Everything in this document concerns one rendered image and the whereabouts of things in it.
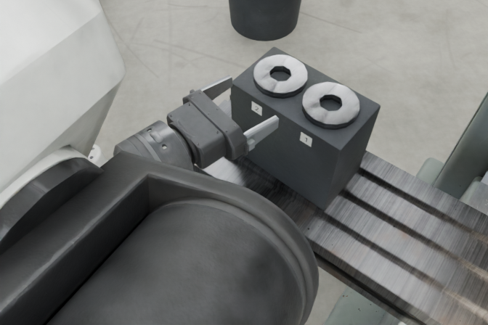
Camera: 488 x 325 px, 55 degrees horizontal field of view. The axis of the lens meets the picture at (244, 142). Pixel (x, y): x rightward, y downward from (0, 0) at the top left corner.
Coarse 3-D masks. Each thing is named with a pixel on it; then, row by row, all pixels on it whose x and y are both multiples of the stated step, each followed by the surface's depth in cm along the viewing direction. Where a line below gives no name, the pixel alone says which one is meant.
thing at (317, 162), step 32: (256, 64) 81; (288, 64) 79; (256, 96) 76; (288, 96) 76; (320, 96) 75; (352, 96) 75; (288, 128) 76; (320, 128) 72; (352, 128) 72; (256, 160) 90; (288, 160) 82; (320, 160) 75; (352, 160) 81; (320, 192) 81
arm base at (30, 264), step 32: (128, 160) 23; (96, 192) 20; (128, 192) 21; (160, 192) 22; (192, 192) 21; (224, 192) 21; (64, 224) 18; (96, 224) 19; (128, 224) 21; (256, 224) 20; (288, 224) 21; (0, 256) 17; (32, 256) 17; (64, 256) 17; (96, 256) 19; (288, 256) 20; (0, 288) 16; (32, 288) 16; (64, 288) 18; (0, 320) 15; (32, 320) 16
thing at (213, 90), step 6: (222, 78) 71; (228, 78) 71; (210, 84) 70; (216, 84) 70; (222, 84) 71; (228, 84) 72; (204, 90) 69; (210, 90) 70; (216, 90) 71; (222, 90) 72; (210, 96) 71; (216, 96) 72
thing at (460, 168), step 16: (480, 112) 103; (480, 128) 105; (464, 144) 111; (480, 144) 108; (448, 160) 128; (464, 160) 114; (480, 160) 111; (448, 176) 121; (464, 176) 117; (448, 192) 125
